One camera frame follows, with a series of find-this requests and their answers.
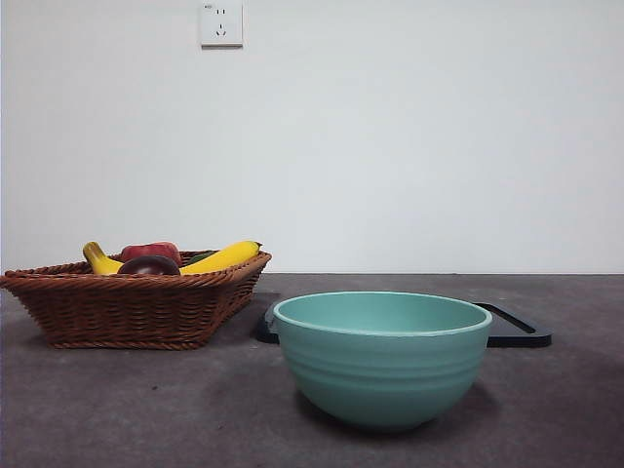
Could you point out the teal ceramic bowl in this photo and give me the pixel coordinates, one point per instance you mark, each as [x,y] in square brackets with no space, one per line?
[385,370]

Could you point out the brown wicker basket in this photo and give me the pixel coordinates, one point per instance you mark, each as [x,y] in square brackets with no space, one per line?
[127,312]

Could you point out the dark rectangular tray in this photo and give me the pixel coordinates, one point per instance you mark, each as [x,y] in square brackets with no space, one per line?
[512,336]

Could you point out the red apple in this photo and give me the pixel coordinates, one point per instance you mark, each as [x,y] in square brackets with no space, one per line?
[151,249]

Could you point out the white wall socket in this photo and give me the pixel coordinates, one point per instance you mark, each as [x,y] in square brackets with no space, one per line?
[222,24]

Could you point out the green vegetable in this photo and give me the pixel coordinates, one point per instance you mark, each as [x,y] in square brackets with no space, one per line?
[202,254]

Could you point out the dark red plum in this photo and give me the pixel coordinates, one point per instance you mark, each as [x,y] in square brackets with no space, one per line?
[148,266]

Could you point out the yellow banana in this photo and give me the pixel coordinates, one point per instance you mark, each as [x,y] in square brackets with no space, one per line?
[219,258]

